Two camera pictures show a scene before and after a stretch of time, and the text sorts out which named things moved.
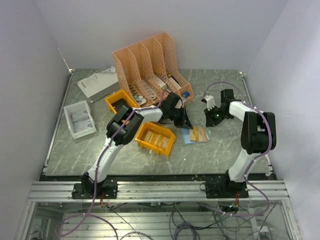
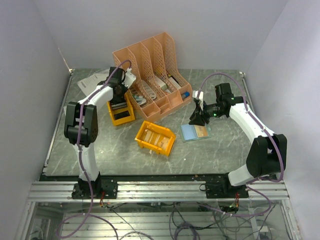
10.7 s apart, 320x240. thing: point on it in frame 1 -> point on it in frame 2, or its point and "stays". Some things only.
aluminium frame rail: (275, 190) stays
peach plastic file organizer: (147, 69) stays
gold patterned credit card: (194, 134) -> (202, 131)
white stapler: (141, 101) stays
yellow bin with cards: (155, 138) stays
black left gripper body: (178, 116) -> (123, 89)
